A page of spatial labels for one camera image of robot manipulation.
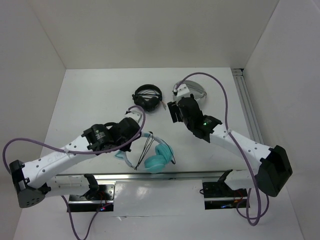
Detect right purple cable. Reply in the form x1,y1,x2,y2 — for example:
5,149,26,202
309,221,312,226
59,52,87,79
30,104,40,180
174,72,270,226

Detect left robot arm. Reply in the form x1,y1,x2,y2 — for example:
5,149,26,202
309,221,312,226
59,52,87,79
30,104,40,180
9,117,141,208

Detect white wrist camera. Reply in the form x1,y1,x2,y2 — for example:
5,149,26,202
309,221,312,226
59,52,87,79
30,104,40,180
172,84,192,103
124,110,144,125

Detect black headphones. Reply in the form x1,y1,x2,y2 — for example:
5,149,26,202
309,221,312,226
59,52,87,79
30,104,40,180
132,84,163,113

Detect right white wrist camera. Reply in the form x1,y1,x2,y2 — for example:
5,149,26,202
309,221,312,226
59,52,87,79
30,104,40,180
172,84,192,103

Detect teal cat ear headphones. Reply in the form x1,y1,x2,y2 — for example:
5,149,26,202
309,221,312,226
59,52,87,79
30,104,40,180
114,131,176,174

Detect thin black headphone cable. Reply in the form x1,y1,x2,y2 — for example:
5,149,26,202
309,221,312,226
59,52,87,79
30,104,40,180
133,131,177,172

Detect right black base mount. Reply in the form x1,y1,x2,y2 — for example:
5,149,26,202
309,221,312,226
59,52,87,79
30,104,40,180
199,181,248,210

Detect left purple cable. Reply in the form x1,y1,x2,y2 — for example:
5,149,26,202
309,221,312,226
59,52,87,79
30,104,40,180
2,104,147,240

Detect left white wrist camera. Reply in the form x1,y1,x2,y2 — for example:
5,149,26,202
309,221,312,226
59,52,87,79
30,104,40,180
124,110,144,125

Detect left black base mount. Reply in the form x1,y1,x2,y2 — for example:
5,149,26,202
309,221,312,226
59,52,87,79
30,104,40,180
68,181,116,213

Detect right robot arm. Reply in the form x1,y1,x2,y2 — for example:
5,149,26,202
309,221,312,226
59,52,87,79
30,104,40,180
167,97,293,197

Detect aluminium rail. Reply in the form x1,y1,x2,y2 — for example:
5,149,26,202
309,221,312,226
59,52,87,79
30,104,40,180
52,171,233,182
231,68,265,144

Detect purple cable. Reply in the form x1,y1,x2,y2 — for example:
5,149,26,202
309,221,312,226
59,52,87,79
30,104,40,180
2,104,147,240
174,72,270,226

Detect white grey headphones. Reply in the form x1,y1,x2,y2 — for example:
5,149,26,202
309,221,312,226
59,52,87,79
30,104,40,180
173,80,207,105

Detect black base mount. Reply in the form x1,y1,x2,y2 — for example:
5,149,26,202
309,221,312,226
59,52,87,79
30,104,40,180
199,181,248,210
68,181,116,213

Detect front aluminium rail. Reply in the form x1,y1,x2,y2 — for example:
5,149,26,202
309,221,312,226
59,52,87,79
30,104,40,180
52,171,233,182

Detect right side aluminium rail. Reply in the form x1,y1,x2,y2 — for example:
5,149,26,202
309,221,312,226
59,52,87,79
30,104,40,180
231,68,265,144

